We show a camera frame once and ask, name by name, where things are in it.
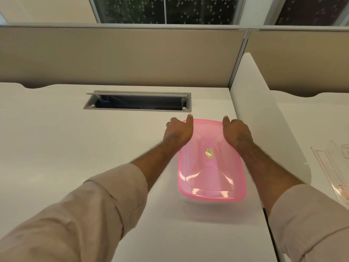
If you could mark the person's right hand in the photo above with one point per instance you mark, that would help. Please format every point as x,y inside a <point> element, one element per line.
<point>236,134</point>

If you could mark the person's left hand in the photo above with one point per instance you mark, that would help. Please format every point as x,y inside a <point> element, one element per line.
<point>176,133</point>

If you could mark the person's left thumb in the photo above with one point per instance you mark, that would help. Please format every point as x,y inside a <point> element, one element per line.
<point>190,122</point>

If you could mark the person's right thumb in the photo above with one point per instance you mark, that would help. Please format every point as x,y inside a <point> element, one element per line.
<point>226,124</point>

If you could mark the pink lidded plastic container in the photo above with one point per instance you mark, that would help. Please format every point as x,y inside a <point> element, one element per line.
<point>211,163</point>

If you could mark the person's right forearm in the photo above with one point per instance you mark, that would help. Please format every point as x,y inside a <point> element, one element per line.
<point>286,199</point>

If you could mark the person's left forearm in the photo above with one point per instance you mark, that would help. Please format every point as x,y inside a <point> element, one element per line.
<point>90,204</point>

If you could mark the white curved desk divider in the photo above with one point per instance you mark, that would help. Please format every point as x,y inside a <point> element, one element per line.
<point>261,111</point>

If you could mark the beige desk partition panel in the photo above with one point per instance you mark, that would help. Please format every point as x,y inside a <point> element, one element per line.
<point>300,61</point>
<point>120,55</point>

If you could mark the dark window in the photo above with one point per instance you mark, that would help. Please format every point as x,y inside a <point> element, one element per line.
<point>310,10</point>
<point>166,10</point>

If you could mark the clear plastic package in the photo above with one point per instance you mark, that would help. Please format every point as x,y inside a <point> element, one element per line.
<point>334,171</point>

